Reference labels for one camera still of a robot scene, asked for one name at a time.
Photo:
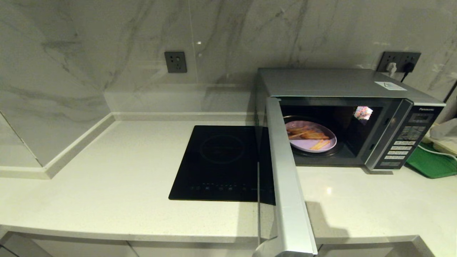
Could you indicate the green plastic tray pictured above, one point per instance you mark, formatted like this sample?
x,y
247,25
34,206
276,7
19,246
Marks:
x,y
432,166

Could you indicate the white power plug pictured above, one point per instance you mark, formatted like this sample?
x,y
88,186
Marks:
x,y
391,68

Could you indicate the dark grey wall socket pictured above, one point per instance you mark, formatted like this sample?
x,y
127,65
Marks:
x,y
175,62
383,58
413,58

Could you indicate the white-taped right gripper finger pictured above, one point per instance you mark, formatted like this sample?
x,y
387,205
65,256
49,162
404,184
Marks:
x,y
448,130

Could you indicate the purple round plate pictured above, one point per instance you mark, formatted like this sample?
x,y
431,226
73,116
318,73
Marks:
x,y
303,144

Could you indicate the cream power strip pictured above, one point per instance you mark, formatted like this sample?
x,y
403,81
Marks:
x,y
444,146

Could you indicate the silver microwave oven body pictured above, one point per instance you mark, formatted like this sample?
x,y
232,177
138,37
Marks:
x,y
321,82

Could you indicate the beige cabinet door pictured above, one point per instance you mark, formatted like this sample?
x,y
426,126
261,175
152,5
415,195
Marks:
x,y
364,252
85,250

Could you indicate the beige drawer front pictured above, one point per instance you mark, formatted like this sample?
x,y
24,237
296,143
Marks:
x,y
196,251

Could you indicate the black induction cooktop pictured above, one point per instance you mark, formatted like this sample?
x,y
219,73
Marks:
x,y
217,160

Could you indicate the angled grey cabinet panel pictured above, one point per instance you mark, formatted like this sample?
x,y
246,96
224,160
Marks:
x,y
18,248

